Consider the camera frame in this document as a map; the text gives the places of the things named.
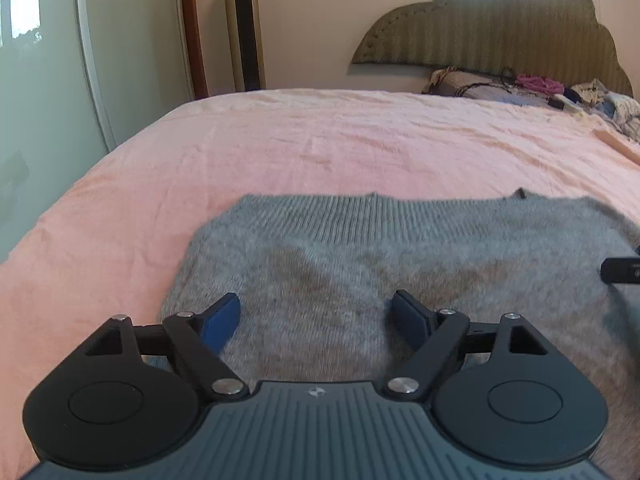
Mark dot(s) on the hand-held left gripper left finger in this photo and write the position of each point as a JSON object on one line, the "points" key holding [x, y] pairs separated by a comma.
{"points": [[220, 322]]}

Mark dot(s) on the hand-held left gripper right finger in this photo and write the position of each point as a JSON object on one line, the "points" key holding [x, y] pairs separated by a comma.
{"points": [[410, 317]]}

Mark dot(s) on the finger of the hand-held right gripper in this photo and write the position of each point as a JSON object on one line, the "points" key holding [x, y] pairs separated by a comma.
{"points": [[622, 270]]}

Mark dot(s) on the grey knit sweater navy sleeves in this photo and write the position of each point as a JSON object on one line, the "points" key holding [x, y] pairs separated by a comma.
{"points": [[325, 260]]}

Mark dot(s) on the pile of clothes and pillows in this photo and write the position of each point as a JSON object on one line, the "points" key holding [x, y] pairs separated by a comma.
{"points": [[617, 105]]}

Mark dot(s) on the pink bed sheet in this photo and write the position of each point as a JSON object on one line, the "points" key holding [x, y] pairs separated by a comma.
{"points": [[250, 145]]}

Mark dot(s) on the magenta garment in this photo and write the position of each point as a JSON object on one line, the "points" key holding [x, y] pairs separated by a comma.
{"points": [[537, 83]]}

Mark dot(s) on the grey blue folded cloth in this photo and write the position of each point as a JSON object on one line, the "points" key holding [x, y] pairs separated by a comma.
{"points": [[505, 94]]}

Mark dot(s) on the beige patterned cloth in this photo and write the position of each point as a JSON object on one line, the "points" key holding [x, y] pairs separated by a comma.
{"points": [[457, 80]]}

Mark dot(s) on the olive padded headboard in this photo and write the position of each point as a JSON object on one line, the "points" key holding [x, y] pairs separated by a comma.
{"points": [[475, 25]]}

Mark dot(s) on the white glossy wardrobe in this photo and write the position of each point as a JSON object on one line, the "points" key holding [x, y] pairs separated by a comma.
{"points": [[55, 85]]}

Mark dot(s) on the gold tower heater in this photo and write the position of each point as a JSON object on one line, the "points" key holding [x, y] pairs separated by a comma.
{"points": [[244, 25]]}

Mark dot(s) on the brown wooden door frame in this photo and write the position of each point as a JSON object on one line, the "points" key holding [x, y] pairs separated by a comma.
{"points": [[192, 30]]}

